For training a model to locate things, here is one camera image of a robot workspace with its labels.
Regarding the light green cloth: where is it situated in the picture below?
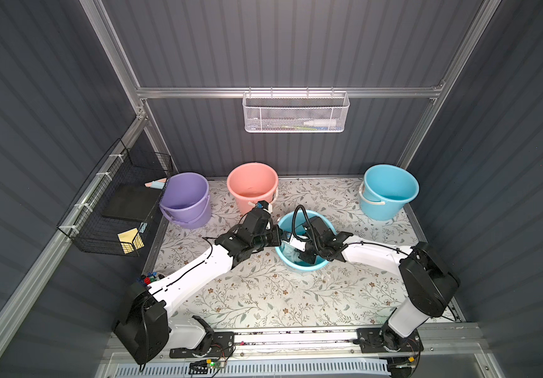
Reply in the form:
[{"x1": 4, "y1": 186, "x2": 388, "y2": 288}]
[{"x1": 280, "y1": 243, "x2": 316, "y2": 267}]

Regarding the blue bucket with label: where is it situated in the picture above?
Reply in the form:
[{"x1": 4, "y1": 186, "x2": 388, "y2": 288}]
[{"x1": 275, "y1": 209, "x2": 337, "y2": 272}]

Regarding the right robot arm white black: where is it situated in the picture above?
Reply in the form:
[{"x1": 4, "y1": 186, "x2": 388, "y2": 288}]
[{"x1": 288, "y1": 217, "x2": 460, "y2": 352}]

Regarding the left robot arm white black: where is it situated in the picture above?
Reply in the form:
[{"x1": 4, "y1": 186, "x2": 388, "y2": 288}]
[{"x1": 112, "y1": 206, "x2": 282, "y2": 366}]

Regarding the pink plastic bucket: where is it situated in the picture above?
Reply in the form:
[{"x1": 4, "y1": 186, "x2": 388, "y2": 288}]
[{"x1": 227, "y1": 162, "x2": 279, "y2": 215}]

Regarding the purple plastic bucket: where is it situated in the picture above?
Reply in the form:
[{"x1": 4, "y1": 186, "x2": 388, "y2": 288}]
[{"x1": 159, "y1": 173, "x2": 212, "y2": 229}]

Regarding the floral patterned table mat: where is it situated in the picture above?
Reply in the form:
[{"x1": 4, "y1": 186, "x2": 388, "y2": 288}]
[{"x1": 152, "y1": 177, "x2": 422, "y2": 329}]

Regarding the pastel card in basket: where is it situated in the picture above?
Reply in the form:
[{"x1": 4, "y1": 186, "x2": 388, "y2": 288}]
[{"x1": 145, "y1": 178, "x2": 167, "y2": 190}]

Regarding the pink cup with pens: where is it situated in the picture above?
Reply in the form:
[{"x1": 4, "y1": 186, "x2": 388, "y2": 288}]
[{"x1": 139, "y1": 272, "x2": 165, "y2": 287}]

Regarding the white spray bottle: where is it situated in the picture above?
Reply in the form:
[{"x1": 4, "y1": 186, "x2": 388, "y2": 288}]
[{"x1": 304, "y1": 119, "x2": 337, "y2": 129}]

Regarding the yellow sticky note pad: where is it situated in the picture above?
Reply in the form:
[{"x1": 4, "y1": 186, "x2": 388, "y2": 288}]
[{"x1": 117, "y1": 228, "x2": 145, "y2": 255}]

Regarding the black box in basket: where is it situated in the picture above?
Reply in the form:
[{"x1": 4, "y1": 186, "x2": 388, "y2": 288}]
[{"x1": 101, "y1": 184, "x2": 161, "y2": 221}]

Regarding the white ventilation grille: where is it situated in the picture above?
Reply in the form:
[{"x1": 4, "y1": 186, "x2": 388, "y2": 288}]
[{"x1": 112, "y1": 358, "x2": 390, "y2": 377}]

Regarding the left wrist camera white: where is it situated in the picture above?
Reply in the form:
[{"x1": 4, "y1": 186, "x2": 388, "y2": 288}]
[{"x1": 254, "y1": 200, "x2": 273, "y2": 214}]

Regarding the blue bucket white handle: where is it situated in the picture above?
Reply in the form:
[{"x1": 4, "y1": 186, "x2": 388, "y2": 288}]
[{"x1": 358, "y1": 165, "x2": 420, "y2": 221}]

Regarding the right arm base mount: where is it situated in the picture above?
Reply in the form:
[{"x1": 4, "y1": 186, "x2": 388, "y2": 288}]
[{"x1": 353, "y1": 327, "x2": 424, "y2": 354}]

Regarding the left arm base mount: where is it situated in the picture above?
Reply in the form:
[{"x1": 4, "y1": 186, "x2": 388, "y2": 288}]
[{"x1": 167, "y1": 315, "x2": 235, "y2": 359}]

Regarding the white wire wall basket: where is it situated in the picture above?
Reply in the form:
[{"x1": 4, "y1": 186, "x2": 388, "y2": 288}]
[{"x1": 241, "y1": 89, "x2": 350, "y2": 133}]

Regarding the black wire side basket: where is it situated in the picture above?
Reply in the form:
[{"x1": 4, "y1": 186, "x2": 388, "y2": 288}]
[{"x1": 57, "y1": 140, "x2": 175, "y2": 257}]

